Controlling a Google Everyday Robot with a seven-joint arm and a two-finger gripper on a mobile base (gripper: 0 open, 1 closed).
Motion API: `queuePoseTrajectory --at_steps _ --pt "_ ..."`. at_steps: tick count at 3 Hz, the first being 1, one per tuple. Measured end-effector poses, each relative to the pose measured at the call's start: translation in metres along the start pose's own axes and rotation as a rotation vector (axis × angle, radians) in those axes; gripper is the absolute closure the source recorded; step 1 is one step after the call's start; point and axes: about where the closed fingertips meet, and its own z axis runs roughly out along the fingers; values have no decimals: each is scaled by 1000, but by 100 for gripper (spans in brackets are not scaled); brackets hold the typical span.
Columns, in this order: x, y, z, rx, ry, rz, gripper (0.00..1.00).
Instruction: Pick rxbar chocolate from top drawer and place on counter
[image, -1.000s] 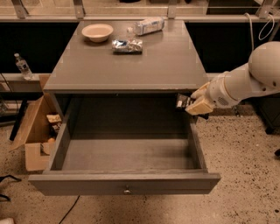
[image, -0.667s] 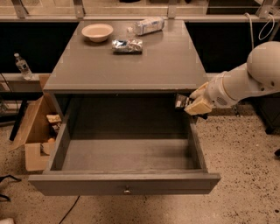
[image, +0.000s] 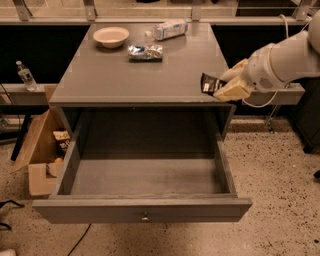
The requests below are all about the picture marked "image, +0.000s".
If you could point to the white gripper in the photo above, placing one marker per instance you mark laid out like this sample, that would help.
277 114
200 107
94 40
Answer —
259 74

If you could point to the black rxbar chocolate bar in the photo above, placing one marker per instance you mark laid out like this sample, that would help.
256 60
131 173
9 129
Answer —
210 84

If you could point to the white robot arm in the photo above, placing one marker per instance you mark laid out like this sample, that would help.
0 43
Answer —
273 66

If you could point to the grey cabinet with counter top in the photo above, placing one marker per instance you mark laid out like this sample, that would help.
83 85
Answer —
124 109

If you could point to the grey open top drawer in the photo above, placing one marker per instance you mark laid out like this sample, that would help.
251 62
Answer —
170 190

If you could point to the lying plastic water bottle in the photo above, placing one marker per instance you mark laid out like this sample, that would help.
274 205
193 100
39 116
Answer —
168 29

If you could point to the silver blue snack bag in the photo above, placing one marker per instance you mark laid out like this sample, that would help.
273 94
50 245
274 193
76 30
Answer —
145 52

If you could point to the snack pack in cardboard box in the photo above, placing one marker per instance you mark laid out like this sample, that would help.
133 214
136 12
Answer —
62 138

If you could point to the open cardboard box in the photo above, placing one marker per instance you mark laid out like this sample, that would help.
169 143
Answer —
39 154

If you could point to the upright plastic water bottle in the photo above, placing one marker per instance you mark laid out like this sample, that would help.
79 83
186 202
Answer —
26 76

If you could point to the grey metal rail beam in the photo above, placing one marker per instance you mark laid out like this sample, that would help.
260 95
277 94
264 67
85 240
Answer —
17 94

